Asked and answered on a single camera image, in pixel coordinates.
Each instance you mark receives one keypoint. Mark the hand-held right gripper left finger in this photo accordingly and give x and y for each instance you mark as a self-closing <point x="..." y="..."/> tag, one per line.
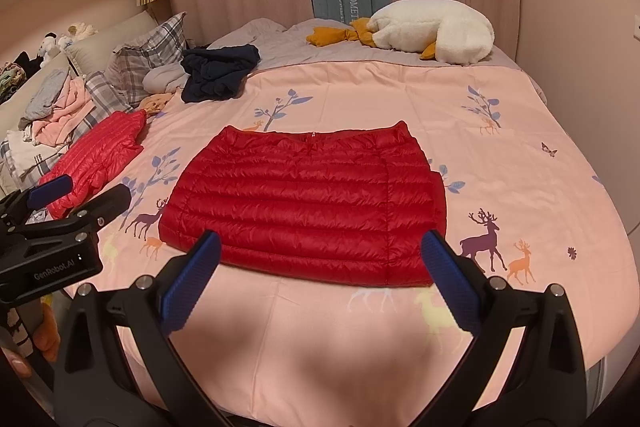
<point x="192" y="282"/>

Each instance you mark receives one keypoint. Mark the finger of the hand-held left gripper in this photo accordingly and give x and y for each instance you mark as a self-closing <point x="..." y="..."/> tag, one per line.
<point x="50" y="189"/>
<point x="105" y="202"/>

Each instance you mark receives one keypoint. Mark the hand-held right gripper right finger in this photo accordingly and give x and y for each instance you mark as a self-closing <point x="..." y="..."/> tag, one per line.
<point x="450" y="282"/>

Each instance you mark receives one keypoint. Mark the red down jacket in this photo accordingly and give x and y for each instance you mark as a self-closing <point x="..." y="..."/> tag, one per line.
<point x="300" y="207"/>

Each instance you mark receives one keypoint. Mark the person's left hand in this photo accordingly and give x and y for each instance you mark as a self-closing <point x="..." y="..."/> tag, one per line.
<point x="46" y="337"/>

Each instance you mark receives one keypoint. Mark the white printed garment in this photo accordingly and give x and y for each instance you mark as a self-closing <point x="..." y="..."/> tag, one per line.
<point x="25" y="157"/>

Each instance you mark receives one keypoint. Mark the folded pink down jacket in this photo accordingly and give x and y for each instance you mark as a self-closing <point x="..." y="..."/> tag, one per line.
<point x="100" y="147"/>

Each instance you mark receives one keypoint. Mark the pink fleece garment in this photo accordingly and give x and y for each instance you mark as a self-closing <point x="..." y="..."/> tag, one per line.
<point x="65" y="112"/>

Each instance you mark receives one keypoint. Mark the beige headboard cushion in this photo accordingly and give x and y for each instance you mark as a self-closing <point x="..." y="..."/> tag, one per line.
<point x="110" y="32"/>
<point x="12" y="107"/>

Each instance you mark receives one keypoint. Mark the small plaid pillow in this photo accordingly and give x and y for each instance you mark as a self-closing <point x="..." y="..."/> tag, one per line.
<point x="107" y="92"/>

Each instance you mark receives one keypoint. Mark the patterned scarf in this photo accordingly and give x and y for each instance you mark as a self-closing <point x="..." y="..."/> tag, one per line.
<point x="10" y="79"/>

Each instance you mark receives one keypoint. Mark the black plush toy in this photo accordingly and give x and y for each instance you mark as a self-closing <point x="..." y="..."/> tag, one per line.
<point x="27" y="62"/>

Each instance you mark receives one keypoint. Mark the light grey garment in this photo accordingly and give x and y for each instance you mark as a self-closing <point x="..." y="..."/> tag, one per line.
<point x="162" y="79"/>

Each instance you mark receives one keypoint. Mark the white dog plush toy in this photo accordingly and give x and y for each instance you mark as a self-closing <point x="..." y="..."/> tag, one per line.
<point x="49" y="44"/>

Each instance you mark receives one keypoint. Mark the large plaid pillow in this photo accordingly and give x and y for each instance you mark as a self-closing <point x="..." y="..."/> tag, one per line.
<point x="145" y="52"/>

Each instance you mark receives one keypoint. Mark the beige plush toy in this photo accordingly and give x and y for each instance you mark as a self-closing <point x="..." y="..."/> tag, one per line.
<point x="80" y="29"/>

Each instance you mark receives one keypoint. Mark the navy garment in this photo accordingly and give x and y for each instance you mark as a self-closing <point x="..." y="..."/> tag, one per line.
<point x="220" y="72"/>

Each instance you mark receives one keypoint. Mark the pink deer-print duvet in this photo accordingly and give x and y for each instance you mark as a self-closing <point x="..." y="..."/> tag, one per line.
<point x="525" y="117"/>

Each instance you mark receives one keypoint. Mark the white goose plush toy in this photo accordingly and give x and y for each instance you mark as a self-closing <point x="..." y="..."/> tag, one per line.
<point x="430" y="27"/>

